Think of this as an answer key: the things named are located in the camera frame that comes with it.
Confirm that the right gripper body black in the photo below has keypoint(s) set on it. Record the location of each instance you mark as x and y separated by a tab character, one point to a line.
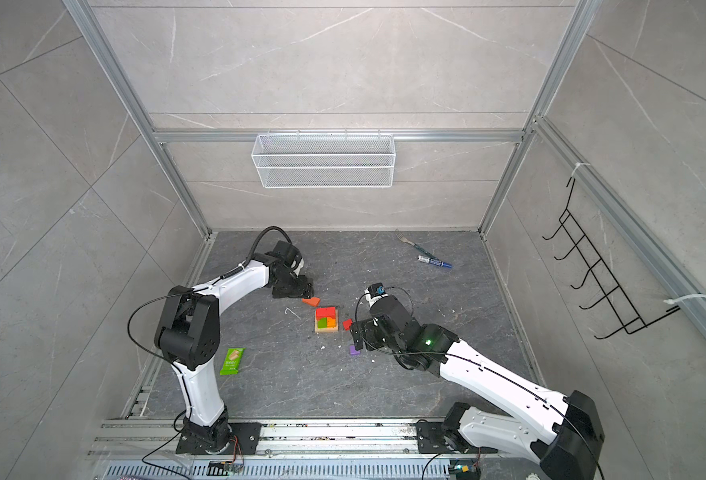
375	337

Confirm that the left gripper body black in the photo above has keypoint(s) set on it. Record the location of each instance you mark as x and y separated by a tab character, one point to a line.
296	286

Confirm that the red arch wood block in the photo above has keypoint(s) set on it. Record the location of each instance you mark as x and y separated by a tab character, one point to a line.
326	312

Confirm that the natural wood block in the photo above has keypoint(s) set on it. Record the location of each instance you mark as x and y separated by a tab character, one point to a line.
327	330

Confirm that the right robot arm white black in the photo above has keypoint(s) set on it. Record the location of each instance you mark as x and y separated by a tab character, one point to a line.
562	433

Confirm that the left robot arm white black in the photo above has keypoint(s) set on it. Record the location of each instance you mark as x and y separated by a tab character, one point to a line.
188	334

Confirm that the orange-red wood block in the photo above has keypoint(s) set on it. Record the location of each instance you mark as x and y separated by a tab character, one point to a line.
314	301

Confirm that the blue marker pen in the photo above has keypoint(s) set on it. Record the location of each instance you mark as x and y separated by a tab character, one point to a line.
434	262

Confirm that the green snack wrapper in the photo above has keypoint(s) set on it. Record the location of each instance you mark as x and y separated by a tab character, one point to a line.
232	361

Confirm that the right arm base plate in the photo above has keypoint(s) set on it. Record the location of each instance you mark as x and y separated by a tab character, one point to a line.
432	439

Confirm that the white wire mesh basket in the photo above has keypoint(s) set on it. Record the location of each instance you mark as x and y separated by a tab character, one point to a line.
329	160

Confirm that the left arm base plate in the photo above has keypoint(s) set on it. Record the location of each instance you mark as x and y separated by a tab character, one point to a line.
219	439

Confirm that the black wire hook rack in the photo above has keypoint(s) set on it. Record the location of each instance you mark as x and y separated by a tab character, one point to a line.
598	271

